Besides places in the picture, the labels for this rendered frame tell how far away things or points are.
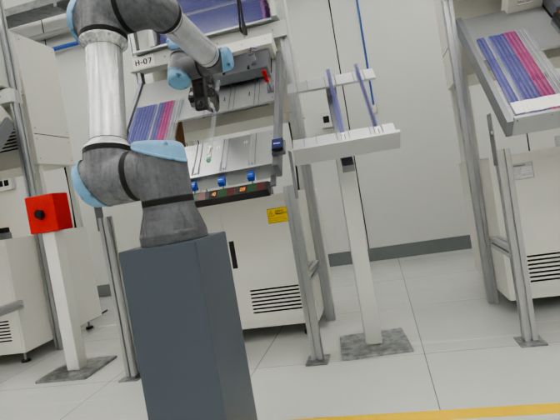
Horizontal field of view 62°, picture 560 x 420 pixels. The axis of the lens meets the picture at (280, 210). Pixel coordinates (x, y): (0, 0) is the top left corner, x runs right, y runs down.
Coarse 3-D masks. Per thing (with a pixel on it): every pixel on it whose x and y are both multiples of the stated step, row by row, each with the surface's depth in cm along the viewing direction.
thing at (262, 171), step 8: (232, 168) 166; (240, 168) 165; (248, 168) 164; (256, 168) 164; (264, 168) 164; (272, 168) 164; (192, 176) 169; (200, 176) 168; (208, 176) 167; (216, 176) 167; (224, 176) 167; (232, 176) 167; (240, 176) 167; (256, 176) 167; (264, 176) 167; (200, 184) 171; (208, 184) 171; (216, 184) 171; (232, 184) 171
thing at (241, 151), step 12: (264, 132) 177; (204, 144) 182; (216, 144) 180; (228, 144) 178; (240, 144) 176; (252, 144) 174; (264, 144) 172; (192, 156) 179; (204, 156) 177; (216, 156) 176; (228, 156) 174; (240, 156) 172; (252, 156) 170; (264, 156) 169; (192, 168) 174; (204, 168) 173; (216, 168) 171; (228, 168) 169
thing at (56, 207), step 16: (64, 192) 204; (32, 208) 198; (48, 208) 196; (64, 208) 202; (32, 224) 198; (48, 224) 197; (64, 224) 200; (48, 240) 200; (64, 240) 205; (48, 256) 200; (64, 256) 203; (64, 272) 201; (64, 288) 200; (64, 304) 200; (64, 320) 201; (64, 336) 201; (80, 336) 205; (64, 352) 202; (80, 352) 203; (64, 368) 206; (80, 368) 202; (96, 368) 198
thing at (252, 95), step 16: (272, 64) 204; (256, 80) 200; (272, 80) 196; (144, 96) 216; (160, 96) 212; (176, 96) 209; (224, 96) 199; (240, 96) 196; (256, 96) 193; (272, 96) 190; (192, 112) 197; (208, 112) 194; (224, 112) 198
